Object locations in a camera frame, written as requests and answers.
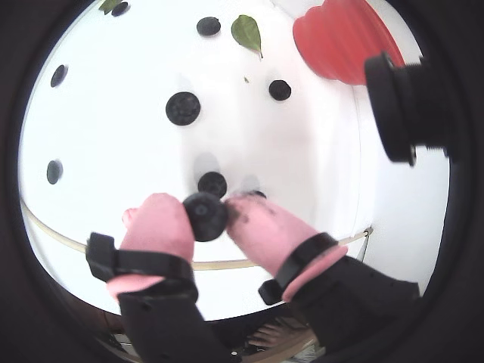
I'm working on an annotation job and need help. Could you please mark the black pink-tipped gripper finger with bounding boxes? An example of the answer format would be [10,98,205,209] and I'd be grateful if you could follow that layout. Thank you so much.
[85,192,228,363]
[225,195,424,349]

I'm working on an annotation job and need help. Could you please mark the red collapsible silicone cup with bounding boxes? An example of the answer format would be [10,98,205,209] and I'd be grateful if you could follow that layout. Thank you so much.
[292,0,405,87]

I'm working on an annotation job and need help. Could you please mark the white paper sheet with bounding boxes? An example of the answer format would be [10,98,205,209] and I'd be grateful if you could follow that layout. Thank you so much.
[18,0,379,322]

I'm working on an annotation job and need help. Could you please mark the small green leaf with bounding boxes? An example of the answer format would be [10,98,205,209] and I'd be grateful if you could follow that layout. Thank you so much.
[231,14,264,61]

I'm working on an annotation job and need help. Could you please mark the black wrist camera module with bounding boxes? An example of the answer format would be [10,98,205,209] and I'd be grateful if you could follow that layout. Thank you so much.
[363,51,461,167]

